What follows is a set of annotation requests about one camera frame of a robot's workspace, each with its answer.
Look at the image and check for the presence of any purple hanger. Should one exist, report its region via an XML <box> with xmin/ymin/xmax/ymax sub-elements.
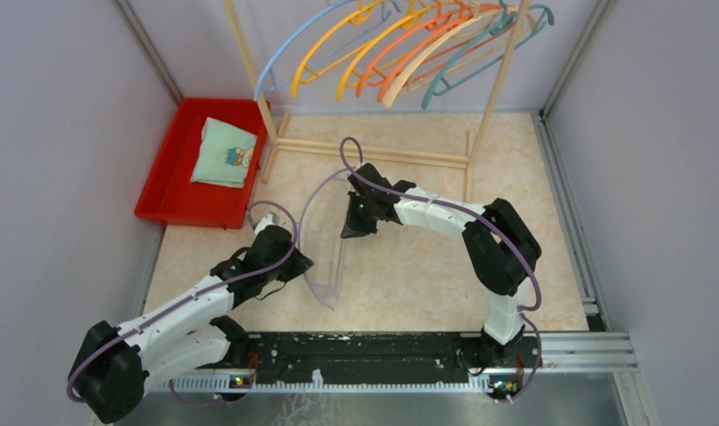
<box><xmin>297</xmin><ymin>169</ymin><xmax>349</xmax><ymax>311</ymax></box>

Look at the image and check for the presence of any teal hanger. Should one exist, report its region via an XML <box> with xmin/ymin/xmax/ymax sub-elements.
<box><xmin>421</xmin><ymin>1</ymin><xmax>555</xmax><ymax>110</ymax></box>

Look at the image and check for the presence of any yellow hanger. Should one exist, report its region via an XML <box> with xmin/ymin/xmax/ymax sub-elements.
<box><xmin>288</xmin><ymin>1</ymin><xmax>402</xmax><ymax>99</ymax></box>
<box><xmin>336</xmin><ymin>1</ymin><xmax>460</xmax><ymax>100</ymax></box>

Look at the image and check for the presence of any blue hanger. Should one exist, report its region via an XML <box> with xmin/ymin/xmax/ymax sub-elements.
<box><xmin>253</xmin><ymin>1</ymin><xmax>401</xmax><ymax>99</ymax></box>

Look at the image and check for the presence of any orange hanger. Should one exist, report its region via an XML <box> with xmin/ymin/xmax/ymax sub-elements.
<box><xmin>355</xmin><ymin>0</ymin><xmax>496</xmax><ymax>99</ymax></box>
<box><xmin>368</xmin><ymin>1</ymin><xmax>511</xmax><ymax>107</ymax></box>

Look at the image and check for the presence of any cream hanger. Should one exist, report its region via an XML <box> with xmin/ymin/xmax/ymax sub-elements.
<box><xmin>382</xmin><ymin>0</ymin><xmax>540</xmax><ymax>109</ymax></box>

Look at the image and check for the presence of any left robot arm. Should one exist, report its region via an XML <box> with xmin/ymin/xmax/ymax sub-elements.
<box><xmin>67</xmin><ymin>225</ymin><xmax>314</xmax><ymax>423</ymax></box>

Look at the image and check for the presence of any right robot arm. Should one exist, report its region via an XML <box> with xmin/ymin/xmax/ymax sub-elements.
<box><xmin>340</xmin><ymin>163</ymin><xmax>541</xmax><ymax>366</ymax></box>

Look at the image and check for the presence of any wooden hanger rack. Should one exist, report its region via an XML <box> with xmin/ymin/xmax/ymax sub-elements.
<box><xmin>221</xmin><ymin>0</ymin><xmax>534</xmax><ymax>202</ymax></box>

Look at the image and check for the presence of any red plastic tray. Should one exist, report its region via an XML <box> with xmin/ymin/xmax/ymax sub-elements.
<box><xmin>135</xmin><ymin>98</ymin><xmax>267</xmax><ymax>229</ymax></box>

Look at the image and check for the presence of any light green cloth pouch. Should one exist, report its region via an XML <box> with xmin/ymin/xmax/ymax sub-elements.
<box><xmin>190</xmin><ymin>117</ymin><xmax>257</xmax><ymax>188</ymax></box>

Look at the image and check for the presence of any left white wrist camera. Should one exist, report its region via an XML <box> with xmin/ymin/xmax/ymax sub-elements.
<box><xmin>249</xmin><ymin>212</ymin><xmax>280</xmax><ymax>234</ymax></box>

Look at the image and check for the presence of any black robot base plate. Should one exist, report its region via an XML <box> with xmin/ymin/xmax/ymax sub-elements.
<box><xmin>193</xmin><ymin>330</ymin><xmax>543</xmax><ymax>387</ymax></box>

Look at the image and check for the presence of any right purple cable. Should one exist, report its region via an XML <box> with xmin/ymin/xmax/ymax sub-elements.
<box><xmin>340</xmin><ymin>137</ymin><xmax>543</xmax><ymax>403</ymax></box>

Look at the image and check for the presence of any purple cable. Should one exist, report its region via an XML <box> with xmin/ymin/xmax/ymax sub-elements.
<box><xmin>340</xmin><ymin>137</ymin><xmax>543</xmax><ymax>403</ymax></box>
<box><xmin>66</xmin><ymin>201</ymin><xmax>301</xmax><ymax>408</ymax></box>

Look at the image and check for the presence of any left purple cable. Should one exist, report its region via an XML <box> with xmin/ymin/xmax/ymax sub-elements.
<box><xmin>66</xmin><ymin>201</ymin><xmax>301</xmax><ymax>408</ymax></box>

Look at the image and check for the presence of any grey cable duct rail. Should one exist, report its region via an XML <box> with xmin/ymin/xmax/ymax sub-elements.
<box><xmin>150</xmin><ymin>332</ymin><xmax>638</xmax><ymax>394</ymax></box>

